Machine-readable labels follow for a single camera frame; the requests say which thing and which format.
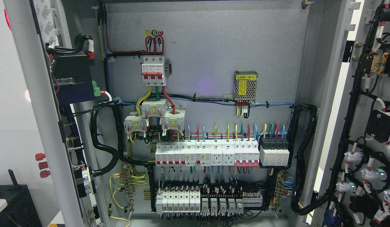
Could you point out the red main circuit breaker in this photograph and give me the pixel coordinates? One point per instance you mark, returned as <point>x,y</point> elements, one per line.
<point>155,69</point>

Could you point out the black surge protector block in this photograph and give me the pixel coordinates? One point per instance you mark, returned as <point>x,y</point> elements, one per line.
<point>274,153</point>

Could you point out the white socket breaker row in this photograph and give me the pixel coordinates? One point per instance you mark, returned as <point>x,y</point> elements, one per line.
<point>193,153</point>

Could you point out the white current transformers group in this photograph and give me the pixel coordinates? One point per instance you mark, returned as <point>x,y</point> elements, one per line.
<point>153,111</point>

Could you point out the lower white breaker relay row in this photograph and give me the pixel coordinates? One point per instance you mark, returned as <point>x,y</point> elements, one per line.
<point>218,200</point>

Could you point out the metal mesh power supply module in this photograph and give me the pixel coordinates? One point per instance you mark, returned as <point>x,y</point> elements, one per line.
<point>245,86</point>

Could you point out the grey cabinet door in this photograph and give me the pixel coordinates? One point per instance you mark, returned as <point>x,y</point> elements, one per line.
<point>344,176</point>
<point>35,65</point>

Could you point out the black equipment box at left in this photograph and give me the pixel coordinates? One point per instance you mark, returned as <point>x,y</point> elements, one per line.
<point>20,210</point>

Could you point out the red terminal post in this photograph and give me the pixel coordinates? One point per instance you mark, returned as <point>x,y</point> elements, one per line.
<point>42,165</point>

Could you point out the black digital power meter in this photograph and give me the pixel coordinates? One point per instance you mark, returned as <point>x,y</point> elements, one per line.
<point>73,75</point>

